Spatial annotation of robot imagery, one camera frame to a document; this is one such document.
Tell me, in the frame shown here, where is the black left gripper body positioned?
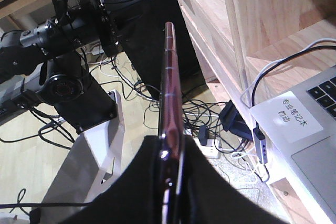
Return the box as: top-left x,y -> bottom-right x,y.
52,0 -> 144,56

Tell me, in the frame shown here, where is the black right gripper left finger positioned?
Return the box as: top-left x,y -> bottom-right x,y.
61,135 -> 168,223

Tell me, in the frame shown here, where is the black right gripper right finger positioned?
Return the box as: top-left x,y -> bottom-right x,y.
180,135 -> 284,223

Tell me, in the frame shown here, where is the black foldable smartphone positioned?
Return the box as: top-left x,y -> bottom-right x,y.
155,22 -> 185,223

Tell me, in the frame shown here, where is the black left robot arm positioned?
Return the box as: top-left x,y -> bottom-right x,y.
1,0 -> 145,133

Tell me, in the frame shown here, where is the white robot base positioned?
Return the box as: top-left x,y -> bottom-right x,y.
40,90 -> 125,223

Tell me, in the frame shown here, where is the white power strip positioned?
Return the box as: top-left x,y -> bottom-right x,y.
184,129 -> 221,159

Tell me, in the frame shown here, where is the black computer tower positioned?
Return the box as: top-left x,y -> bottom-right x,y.
111,0 -> 201,100

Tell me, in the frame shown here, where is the grey usb hub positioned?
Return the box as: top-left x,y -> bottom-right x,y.
253,127 -> 268,164

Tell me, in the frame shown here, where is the silver laptop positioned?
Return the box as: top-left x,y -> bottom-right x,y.
250,67 -> 335,222

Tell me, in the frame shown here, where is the light wooden shelf unit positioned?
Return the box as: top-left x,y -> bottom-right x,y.
178,0 -> 335,223

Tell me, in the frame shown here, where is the black laptop cable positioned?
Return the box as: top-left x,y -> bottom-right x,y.
250,45 -> 336,135

